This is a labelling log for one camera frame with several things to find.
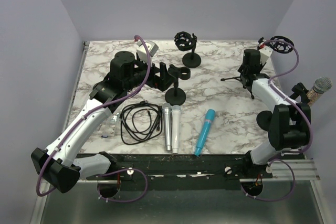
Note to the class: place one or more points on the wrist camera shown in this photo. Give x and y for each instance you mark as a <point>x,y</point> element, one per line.
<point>265,52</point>
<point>147,51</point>

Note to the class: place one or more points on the tripod shock mount stand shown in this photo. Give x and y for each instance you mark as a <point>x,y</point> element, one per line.
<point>254,60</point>

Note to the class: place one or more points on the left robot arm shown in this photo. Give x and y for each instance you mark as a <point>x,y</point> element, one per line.
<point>58,163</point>

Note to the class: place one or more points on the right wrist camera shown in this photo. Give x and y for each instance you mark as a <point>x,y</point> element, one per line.
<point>265,52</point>

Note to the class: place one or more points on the black front frame rail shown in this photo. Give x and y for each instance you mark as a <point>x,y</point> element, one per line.
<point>180,172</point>

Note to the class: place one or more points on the glitter microphone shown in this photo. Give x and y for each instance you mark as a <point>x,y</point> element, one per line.
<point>321,85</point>

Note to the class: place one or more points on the clear plastic screw box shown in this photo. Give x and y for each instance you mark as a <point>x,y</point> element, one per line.
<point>110,126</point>

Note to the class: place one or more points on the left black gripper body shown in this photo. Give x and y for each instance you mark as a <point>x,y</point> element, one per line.
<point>156,81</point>

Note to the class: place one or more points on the white microphone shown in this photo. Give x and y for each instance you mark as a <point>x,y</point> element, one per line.
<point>176,116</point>

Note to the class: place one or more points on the teal microphone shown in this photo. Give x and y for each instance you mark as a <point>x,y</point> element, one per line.
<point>209,118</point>

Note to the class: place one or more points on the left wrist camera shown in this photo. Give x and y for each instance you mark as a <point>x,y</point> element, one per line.
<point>147,51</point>

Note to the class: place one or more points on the silver microphone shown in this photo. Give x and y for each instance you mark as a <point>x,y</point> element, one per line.
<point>166,112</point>

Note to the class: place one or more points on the shock mount round-base stand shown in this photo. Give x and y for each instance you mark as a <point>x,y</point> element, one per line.
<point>187,42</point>

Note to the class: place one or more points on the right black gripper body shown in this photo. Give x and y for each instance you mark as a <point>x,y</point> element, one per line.
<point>241,70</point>

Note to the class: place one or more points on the clip round-base stand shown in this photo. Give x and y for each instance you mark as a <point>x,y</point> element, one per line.
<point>271,98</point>
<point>175,95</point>

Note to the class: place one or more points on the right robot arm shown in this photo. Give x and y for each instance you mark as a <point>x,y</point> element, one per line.
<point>286,121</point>

